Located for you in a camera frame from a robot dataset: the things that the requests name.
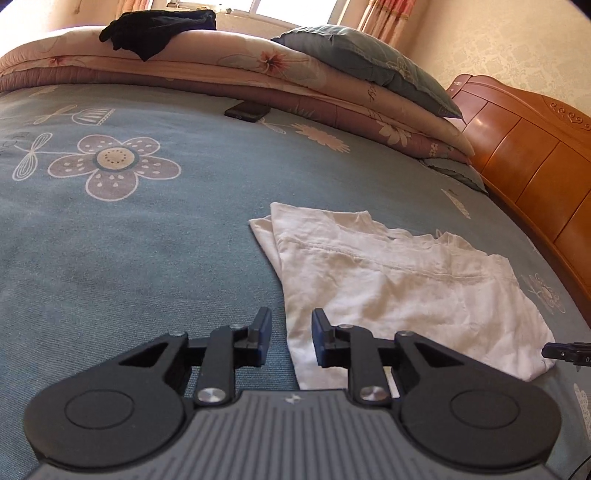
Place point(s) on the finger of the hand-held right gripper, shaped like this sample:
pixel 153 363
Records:
pixel 561 351

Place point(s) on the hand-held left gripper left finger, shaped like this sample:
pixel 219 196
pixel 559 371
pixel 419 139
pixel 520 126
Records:
pixel 264 334

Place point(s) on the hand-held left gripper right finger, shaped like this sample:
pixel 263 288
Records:
pixel 319 339

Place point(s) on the white printed long-sleeve shirt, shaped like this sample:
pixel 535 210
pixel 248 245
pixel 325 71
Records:
pixel 392 286

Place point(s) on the wooden bed headboard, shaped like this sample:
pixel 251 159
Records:
pixel 531 157

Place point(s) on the flat grey-blue pillow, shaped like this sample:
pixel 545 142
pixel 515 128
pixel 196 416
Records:
pixel 455 173

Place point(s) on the black smartphone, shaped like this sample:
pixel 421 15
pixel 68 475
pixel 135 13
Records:
pixel 247 112

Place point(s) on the pink floral folded quilt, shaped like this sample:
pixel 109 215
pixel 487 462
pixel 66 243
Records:
pixel 207 64

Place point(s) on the large grey-blue pillow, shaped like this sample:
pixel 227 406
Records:
pixel 369 60

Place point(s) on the black garment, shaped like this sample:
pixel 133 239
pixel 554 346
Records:
pixel 157 32

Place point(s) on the window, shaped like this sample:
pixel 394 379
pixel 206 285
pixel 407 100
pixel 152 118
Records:
pixel 277 7

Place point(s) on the pink patterned curtain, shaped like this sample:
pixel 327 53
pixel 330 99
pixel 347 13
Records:
pixel 134 5
pixel 392 18

